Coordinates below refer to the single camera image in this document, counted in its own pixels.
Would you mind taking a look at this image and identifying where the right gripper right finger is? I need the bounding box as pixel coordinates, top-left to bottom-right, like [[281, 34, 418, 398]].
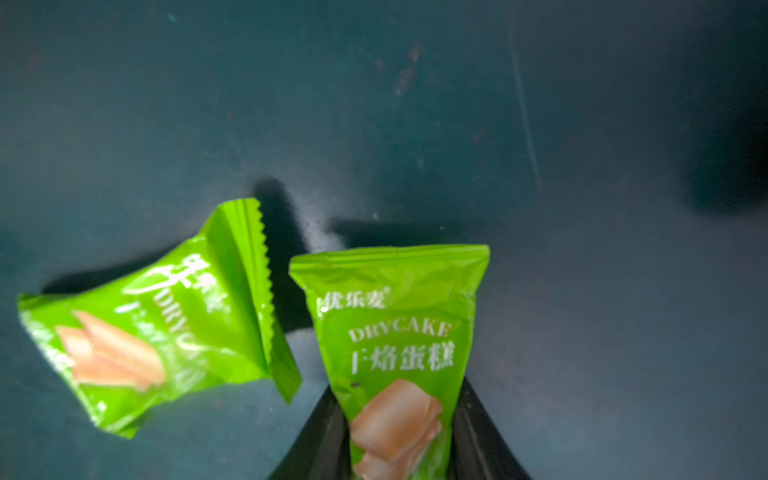
[[448, 379, 532, 480]]

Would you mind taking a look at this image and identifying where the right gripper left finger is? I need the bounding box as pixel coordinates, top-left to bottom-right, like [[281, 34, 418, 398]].
[[269, 387, 351, 480]]

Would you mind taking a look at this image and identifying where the green cookie packet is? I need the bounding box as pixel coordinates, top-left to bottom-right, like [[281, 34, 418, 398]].
[[17, 198, 302, 438], [289, 244, 490, 479]]

